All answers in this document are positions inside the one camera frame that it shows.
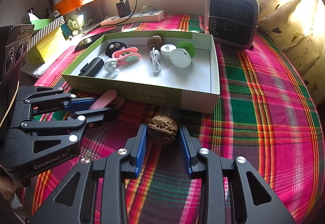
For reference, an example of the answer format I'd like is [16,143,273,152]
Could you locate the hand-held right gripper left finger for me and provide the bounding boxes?
[29,124,148,224]

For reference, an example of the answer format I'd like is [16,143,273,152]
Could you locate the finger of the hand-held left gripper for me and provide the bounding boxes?
[13,85,97,123]
[21,107,118,160]

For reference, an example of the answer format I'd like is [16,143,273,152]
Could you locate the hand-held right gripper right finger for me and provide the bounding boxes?
[178,124,296,224]

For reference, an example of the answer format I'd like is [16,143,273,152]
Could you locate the pink folding clip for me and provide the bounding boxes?
[88,89,125,111]

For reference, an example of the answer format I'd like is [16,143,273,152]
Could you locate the brown walnut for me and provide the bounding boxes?
[147,35,163,48]
[147,115,179,145]

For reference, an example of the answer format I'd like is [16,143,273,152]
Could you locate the black clip holder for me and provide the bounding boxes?
[78,57,105,78]

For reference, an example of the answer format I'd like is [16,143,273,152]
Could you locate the green and white cardboard box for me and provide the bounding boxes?
[62,30,221,114]

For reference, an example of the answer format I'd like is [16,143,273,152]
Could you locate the black round disc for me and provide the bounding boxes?
[105,41,127,57]

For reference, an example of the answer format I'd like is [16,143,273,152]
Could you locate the white cable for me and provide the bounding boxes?
[148,48,162,74]

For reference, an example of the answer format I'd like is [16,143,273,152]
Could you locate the white round jar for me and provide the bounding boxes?
[160,44,177,60]

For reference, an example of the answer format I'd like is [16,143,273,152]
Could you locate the white plastic bag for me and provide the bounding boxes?
[21,58,55,78]

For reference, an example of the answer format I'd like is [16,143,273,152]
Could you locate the yellow box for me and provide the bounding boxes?
[25,26,67,64]

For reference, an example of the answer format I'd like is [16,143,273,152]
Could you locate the striped box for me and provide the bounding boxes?
[27,16,66,50]

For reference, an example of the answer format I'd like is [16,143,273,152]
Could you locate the black phone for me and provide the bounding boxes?
[74,26,122,52]

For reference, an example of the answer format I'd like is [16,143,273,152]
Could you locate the small green ornament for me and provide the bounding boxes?
[66,19,80,33]

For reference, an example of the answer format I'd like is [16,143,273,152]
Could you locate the clear plastic case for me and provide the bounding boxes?
[61,1,103,31]

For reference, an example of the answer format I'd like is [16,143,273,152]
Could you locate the orange tray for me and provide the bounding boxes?
[53,0,102,15]

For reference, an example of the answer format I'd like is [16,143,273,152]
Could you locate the white power strip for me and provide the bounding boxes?
[101,10,165,27]

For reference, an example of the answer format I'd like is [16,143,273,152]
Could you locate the grey desk fan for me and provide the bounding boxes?
[204,0,260,50]

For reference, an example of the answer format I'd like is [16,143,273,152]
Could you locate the cream heart print curtain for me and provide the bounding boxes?
[256,0,325,87]

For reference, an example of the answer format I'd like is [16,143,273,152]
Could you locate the black charger with cable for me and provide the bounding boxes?
[116,0,139,18]

